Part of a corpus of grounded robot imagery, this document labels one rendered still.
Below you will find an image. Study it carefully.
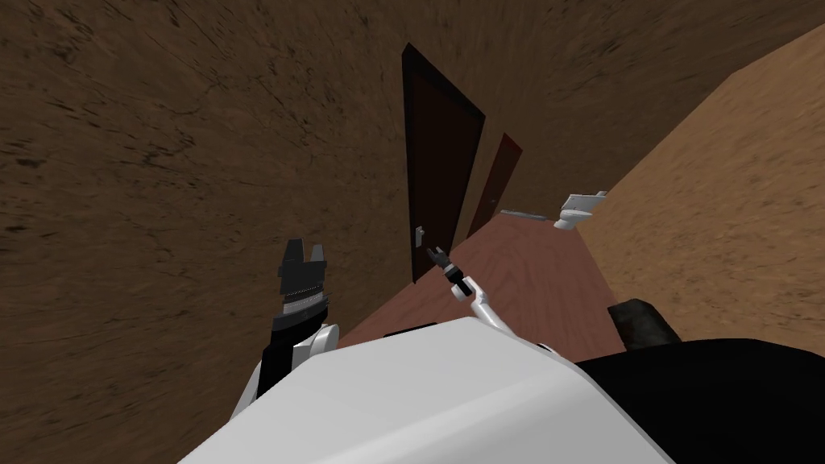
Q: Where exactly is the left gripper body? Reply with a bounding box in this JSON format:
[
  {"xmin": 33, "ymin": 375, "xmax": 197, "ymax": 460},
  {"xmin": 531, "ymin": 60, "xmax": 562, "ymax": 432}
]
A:
[{"xmin": 276, "ymin": 259, "xmax": 328, "ymax": 299}]

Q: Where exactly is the dark brown door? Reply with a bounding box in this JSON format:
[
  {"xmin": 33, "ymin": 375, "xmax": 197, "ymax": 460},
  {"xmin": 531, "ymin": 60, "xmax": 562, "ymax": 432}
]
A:
[{"xmin": 407, "ymin": 67, "xmax": 479, "ymax": 284}]

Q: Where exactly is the reddish brown door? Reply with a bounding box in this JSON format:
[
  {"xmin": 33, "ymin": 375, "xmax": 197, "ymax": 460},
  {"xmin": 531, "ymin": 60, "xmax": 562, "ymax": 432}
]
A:
[{"xmin": 466, "ymin": 132, "xmax": 524, "ymax": 239}]

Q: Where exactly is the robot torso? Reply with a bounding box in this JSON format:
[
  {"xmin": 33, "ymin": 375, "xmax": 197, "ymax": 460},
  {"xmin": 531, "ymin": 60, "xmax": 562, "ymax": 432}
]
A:
[{"xmin": 176, "ymin": 316, "xmax": 676, "ymax": 464}]

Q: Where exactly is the white toilet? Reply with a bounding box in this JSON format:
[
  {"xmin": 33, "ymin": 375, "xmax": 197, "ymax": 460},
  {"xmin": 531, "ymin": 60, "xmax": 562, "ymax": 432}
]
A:
[{"xmin": 553, "ymin": 189, "xmax": 609, "ymax": 232}]

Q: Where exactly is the dark grey box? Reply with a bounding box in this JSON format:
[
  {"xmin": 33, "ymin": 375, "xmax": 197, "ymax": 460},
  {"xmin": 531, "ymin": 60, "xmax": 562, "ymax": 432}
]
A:
[{"xmin": 606, "ymin": 297, "xmax": 682, "ymax": 353}]

